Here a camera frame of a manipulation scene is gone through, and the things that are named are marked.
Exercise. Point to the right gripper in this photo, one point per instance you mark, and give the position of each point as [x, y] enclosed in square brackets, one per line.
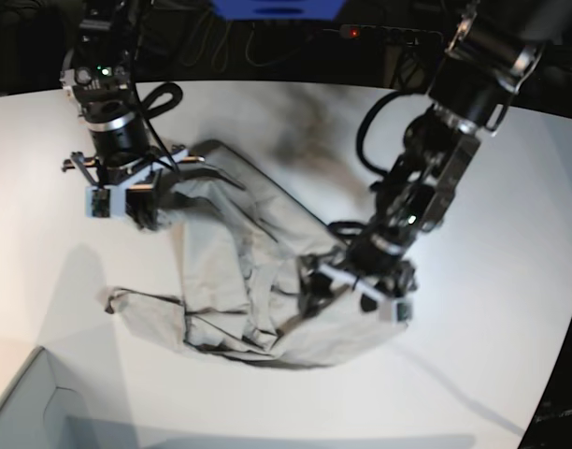
[139, 177]

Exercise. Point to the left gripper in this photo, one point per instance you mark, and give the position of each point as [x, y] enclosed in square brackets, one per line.
[319, 300]

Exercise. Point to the beige t-shirt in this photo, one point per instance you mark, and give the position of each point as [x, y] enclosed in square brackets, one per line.
[239, 234]

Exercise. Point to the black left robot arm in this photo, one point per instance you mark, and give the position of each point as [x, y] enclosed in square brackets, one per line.
[496, 47]

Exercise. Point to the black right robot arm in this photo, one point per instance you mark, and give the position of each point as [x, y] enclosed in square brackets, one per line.
[99, 78]

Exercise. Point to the blue plastic bin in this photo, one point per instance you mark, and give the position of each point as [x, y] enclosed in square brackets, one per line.
[256, 10]

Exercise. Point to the grey cardboard box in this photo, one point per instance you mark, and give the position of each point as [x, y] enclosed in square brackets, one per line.
[35, 412]

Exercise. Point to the black power strip red light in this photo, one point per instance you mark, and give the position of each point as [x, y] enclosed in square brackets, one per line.
[388, 34]

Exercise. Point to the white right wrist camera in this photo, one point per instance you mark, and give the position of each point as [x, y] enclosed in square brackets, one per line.
[107, 202]

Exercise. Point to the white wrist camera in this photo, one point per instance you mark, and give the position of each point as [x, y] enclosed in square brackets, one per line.
[107, 202]
[396, 311]

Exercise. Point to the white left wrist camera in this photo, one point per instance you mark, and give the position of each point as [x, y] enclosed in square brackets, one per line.
[396, 311]

